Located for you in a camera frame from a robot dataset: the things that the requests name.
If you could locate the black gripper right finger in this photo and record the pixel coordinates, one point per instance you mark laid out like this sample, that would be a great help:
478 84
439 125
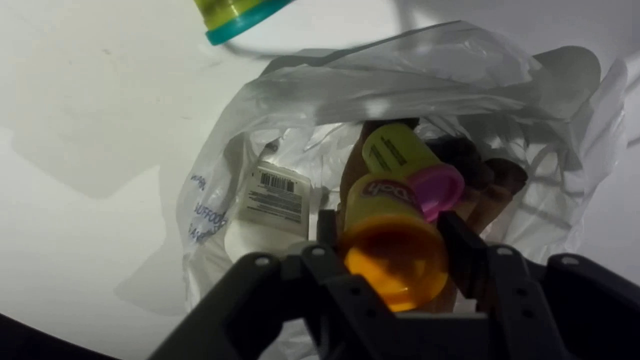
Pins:
466 253

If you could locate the purple lid dough container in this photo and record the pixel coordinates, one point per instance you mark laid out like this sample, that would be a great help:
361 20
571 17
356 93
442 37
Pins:
406 160

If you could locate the teal lid dough container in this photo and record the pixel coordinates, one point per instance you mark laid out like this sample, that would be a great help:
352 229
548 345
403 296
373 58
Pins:
237 17

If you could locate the white plastic bag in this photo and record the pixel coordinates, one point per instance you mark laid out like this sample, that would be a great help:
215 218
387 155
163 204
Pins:
413 72

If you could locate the yellow-orange lid dough container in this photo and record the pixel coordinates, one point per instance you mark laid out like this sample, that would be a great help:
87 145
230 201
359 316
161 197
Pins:
392 253

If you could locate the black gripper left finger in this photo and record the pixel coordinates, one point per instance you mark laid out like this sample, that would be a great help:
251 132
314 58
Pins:
328 229

